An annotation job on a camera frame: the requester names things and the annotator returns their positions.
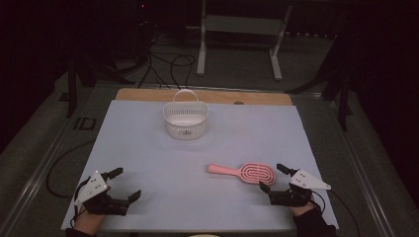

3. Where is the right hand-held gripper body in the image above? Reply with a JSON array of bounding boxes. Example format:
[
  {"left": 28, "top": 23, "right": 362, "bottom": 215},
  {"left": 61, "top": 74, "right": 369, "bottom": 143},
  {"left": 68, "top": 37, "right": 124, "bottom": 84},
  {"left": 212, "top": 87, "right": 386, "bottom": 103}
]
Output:
[{"left": 269, "top": 168, "right": 332, "bottom": 208}]

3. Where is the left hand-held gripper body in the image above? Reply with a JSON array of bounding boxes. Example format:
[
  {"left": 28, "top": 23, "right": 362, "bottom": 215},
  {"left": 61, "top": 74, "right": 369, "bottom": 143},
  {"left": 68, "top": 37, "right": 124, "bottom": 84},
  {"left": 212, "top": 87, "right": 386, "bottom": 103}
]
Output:
[{"left": 73, "top": 170, "right": 130, "bottom": 217}]

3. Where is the pink hairbrush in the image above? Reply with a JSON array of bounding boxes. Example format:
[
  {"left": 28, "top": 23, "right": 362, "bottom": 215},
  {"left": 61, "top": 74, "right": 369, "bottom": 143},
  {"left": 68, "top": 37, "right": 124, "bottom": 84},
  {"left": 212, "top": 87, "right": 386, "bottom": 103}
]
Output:
[{"left": 207, "top": 161, "right": 277, "bottom": 187}]

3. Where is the person's right hand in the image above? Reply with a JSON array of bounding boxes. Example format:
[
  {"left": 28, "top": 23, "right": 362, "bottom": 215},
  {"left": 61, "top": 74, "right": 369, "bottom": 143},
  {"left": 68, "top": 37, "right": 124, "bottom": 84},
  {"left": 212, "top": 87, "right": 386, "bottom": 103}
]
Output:
[{"left": 291, "top": 200, "right": 318, "bottom": 217}]

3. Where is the person's left hand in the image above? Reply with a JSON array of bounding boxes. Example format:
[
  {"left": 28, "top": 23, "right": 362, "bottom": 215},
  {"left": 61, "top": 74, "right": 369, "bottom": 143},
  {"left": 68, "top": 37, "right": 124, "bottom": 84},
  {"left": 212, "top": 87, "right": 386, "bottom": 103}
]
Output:
[{"left": 73, "top": 206, "right": 107, "bottom": 236}]

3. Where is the black square floor plate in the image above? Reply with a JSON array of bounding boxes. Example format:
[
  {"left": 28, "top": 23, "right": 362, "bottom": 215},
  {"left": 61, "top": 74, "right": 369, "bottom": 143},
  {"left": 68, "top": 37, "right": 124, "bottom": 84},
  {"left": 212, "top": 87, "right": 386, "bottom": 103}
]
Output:
[{"left": 73, "top": 117, "right": 98, "bottom": 131}]

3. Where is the black tripod stand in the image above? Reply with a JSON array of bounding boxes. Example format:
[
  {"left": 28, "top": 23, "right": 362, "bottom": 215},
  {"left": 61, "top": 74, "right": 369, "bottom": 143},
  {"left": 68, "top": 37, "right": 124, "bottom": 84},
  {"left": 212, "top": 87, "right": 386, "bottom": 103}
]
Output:
[
  {"left": 58, "top": 57, "right": 136, "bottom": 119},
  {"left": 285, "top": 33, "right": 355, "bottom": 132}
]

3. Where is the white plastic basket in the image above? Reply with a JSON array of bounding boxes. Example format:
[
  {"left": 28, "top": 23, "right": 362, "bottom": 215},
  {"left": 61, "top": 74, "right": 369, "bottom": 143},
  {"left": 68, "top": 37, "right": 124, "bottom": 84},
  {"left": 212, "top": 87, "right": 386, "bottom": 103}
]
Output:
[{"left": 162, "top": 88, "right": 210, "bottom": 141}]

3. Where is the left hand-held gripper cable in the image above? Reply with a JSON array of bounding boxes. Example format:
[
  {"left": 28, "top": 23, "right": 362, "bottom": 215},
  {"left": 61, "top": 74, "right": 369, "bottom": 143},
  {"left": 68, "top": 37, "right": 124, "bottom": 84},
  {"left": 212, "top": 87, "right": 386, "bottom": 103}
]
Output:
[{"left": 45, "top": 139, "right": 97, "bottom": 199}]

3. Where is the hand-held gripper cable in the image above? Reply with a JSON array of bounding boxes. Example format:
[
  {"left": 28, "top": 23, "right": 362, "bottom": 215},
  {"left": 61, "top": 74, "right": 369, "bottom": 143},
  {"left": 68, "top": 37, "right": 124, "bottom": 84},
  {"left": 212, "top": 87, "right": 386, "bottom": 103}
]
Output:
[
  {"left": 312, "top": 189, "right": 362, "bottom": 237},
  {"left": 45, "top": 139, "right": 97, "bottom": 199}
]

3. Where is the right hand-held gripper cable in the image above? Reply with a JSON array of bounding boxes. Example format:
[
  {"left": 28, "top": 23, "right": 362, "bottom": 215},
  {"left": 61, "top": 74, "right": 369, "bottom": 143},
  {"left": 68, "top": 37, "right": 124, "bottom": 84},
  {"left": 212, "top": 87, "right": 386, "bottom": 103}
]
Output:
[{"left": 312, "top": 189, "right": 362, "bottom": 237}]

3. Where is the black floor cable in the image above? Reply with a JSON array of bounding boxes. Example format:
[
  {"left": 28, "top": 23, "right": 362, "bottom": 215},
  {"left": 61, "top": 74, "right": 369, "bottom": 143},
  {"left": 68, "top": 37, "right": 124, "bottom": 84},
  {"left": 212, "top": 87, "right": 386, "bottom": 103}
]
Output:
[{"left": 137, "top": 48, "right": 198, "bottom": 91}]

